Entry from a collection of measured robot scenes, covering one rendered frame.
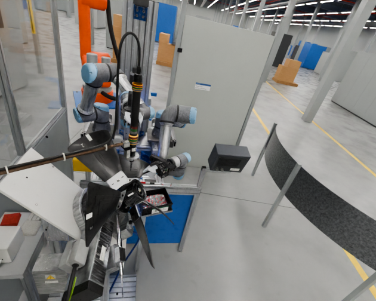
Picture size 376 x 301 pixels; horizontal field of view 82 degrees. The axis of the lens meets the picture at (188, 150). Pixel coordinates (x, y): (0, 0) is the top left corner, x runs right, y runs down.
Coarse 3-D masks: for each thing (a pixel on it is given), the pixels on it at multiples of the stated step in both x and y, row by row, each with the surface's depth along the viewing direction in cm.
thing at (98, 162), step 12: (96, 132) 104; (108, 132) 109; (72, 144) 94; (84, 144) 98; (96, 144) 102; (108, 144) 106; (84, 156) 97; (96, 156) 100; (108, 156) 103; (96, 168) 99; (108, 168) 102; (120, 168) 105
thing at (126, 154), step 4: (124, 140) 99; (124, 144) 97; (128, 144) 99; (124, 148) 99; (128, 148) 99; (124, 152) 103; (128, 152) 101; (136, 152) 108; (128, 156) 103; (136, 156) 105; (128, 160) 103; (132, 160) 103
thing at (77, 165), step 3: (75, 159) 138; (75, 162) 139; (78, 162) 139; (81, 162) 140; (75, 165) 140; (78, 165) 140; (81, 165) 141; (84, 165) 141; (75, 168) 141; (78, 168) 142; (81, 168) 142; (84, 168) 142; (87, 168) 143; (87, 171) 144; (90, 171) 144
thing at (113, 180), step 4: (120, 172) 105; (116, 176) 104; (120, 176) 105; (124, 176) 106; (108, 180) 102; (112, 180) 103; (116, 180) 104; (120, 180) 105; (124, 180) 106; (108, 184) 102; (116, 184) 104; (120, 184) 104; (112, 188) 102; (116, 188) 103
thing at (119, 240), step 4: (116, 216) 103; (116, 220) 101; (116, 228) 99; (120, 228) 99; (120, 232) 98; (120, 236) 96; (116, 240) 95; (120, 240) 95; (120, 244) 93; (120, 264) 88; (120, 268) 87; (120, 272) 86
